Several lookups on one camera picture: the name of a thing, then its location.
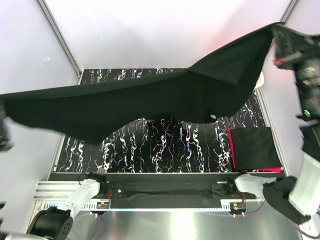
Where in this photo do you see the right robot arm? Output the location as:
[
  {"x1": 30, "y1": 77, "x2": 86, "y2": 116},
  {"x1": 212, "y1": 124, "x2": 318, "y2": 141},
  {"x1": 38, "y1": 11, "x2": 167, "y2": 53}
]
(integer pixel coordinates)
[{"x1": 227, "y1": 23, "x2": 320, "y2": 225}]

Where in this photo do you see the black polo shirt blue logo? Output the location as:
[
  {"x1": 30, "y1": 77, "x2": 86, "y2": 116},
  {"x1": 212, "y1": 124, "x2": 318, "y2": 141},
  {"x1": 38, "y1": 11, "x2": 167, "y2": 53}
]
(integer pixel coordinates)
[{"x1": 0, "y1": 24, "x2": 274, "y2": 145}]

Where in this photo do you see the right aluminium frame post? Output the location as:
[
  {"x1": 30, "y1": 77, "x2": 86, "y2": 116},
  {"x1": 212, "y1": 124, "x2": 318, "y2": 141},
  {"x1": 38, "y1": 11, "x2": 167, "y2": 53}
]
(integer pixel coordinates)
[{"x1": 254, "y1": 0, "x2": 301, "y2": 101}]

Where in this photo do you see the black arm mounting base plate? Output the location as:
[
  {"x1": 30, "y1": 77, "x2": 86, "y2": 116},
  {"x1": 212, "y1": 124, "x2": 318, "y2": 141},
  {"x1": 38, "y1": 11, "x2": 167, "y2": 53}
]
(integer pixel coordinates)
[{"x1": 93, "y1": 173, "x2": 255, "y2": 210}]

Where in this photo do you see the white plastic laundry basket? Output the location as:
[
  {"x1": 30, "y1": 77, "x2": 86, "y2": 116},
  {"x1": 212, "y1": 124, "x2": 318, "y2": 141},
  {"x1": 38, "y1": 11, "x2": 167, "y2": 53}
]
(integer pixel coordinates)
[{"x1": 254, "y1": 71, "x2": 265, "y2": 89}]

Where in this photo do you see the aluminium frame post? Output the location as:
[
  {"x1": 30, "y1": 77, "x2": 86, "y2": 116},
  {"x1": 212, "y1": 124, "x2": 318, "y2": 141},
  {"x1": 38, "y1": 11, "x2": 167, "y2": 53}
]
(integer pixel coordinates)
[
  {"x1": 254, "y1": 0, "x2": 301, "y2": 101},
  {"x1": 35, "y1": 0, "x2": 83, "y2": 78}
]

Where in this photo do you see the folded magenta t shirt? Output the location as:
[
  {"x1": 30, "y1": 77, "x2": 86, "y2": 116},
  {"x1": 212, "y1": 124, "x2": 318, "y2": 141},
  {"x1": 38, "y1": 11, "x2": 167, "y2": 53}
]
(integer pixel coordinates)
[{"x1": 227, "y1": 128, "x2": 282, "y2": 173}]

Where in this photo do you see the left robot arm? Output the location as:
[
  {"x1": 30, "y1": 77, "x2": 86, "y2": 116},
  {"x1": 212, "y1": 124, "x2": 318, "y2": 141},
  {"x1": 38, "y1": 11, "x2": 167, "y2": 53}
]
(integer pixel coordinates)
[{"x1": 0, "y1": 97, "x2": 109, "y2": 240}]

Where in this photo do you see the left aluminium frame post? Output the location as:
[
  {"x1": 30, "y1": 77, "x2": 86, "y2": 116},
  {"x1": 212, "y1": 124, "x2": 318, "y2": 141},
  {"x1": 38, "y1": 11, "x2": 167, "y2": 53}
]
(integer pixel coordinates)
[{"x1": 35, "y1": 0, "x2": 83, "y2": 78}]

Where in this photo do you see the aluminium front rail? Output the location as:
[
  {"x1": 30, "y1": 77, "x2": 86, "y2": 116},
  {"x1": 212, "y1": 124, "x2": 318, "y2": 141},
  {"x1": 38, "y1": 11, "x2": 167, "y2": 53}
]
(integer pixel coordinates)
[{"x1": 32, "y1": 180, "x2": 306, "y2": 201}]

